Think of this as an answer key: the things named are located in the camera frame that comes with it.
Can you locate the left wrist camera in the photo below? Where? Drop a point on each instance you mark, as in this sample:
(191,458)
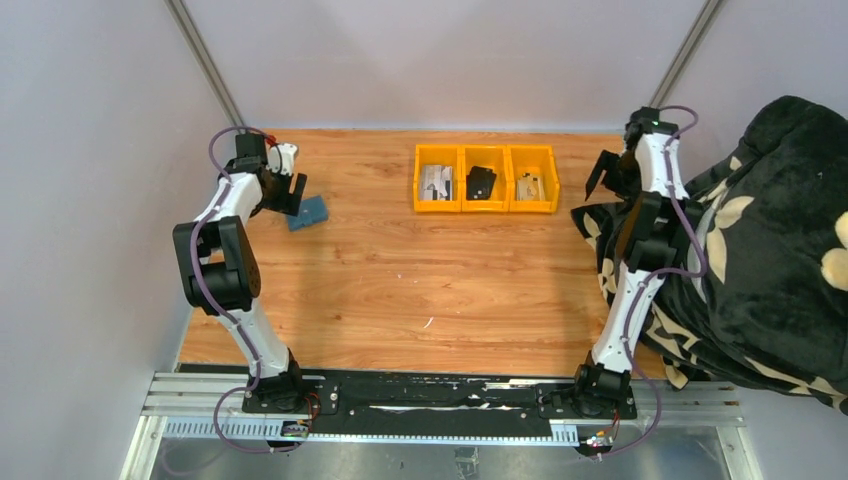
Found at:
(282,157)

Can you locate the middle yellow bin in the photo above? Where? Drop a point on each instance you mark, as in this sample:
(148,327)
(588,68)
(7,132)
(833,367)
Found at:
(493,157)

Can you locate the gold cards stack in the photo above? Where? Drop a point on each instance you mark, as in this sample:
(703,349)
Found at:
(530,188)

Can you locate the aluminium frame rail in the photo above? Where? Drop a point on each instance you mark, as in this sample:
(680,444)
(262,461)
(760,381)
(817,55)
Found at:
(208,405)

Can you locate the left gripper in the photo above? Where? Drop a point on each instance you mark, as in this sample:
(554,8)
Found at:
(289,203)

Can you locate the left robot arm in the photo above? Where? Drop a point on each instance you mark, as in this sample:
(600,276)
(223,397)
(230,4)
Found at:
(219,272)

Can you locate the black cards stack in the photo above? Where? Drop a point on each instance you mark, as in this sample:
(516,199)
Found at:
(480,183)

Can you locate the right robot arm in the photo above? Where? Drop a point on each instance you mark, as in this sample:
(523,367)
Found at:
(655,238)

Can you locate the right yellow bin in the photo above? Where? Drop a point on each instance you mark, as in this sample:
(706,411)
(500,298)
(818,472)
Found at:
(539,160)

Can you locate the black floral plush blanket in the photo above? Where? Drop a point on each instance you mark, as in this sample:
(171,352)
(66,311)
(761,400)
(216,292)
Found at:
(771,313)

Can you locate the white grey cards stack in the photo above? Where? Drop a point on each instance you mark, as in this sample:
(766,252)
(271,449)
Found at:
(436,183)

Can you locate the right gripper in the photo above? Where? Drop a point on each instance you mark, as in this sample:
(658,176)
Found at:
(606,161)

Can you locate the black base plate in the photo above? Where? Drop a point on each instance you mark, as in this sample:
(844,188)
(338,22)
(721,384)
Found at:
(409,405)

